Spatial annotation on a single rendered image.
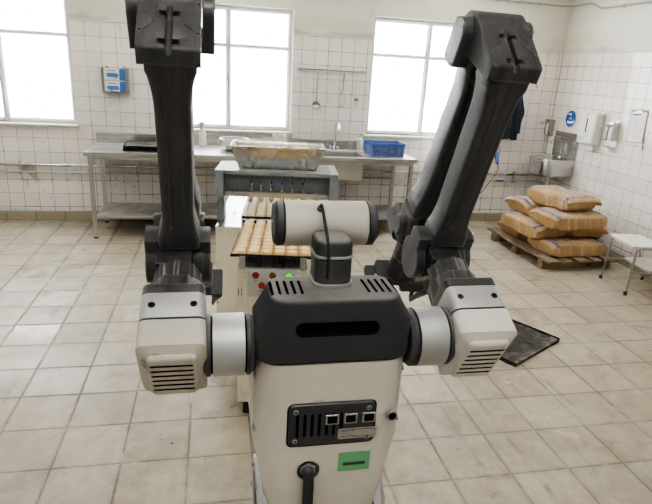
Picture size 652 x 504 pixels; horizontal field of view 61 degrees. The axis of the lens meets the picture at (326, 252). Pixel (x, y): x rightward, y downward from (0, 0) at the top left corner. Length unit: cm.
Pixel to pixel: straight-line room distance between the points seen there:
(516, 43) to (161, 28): 47
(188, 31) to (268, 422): 54
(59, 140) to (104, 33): 123
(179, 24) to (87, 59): 581
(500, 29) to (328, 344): 50
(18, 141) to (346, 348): 617
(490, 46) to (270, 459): 67
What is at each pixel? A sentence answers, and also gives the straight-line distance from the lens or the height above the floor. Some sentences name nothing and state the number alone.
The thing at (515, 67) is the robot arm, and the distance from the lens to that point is 83.
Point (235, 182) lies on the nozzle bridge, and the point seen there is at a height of 109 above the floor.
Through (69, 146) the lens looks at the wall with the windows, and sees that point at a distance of 666.
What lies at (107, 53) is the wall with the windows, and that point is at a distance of 650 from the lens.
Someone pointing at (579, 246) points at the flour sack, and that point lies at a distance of 601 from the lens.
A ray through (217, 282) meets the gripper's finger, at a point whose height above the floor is 134.
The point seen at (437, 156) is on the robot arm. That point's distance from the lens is 97.
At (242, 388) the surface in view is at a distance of 298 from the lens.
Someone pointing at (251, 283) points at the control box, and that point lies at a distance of 268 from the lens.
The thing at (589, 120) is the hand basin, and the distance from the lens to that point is 687.
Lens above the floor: 177
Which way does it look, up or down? 18 degrees down
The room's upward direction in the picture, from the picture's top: 3 degrees clockwise
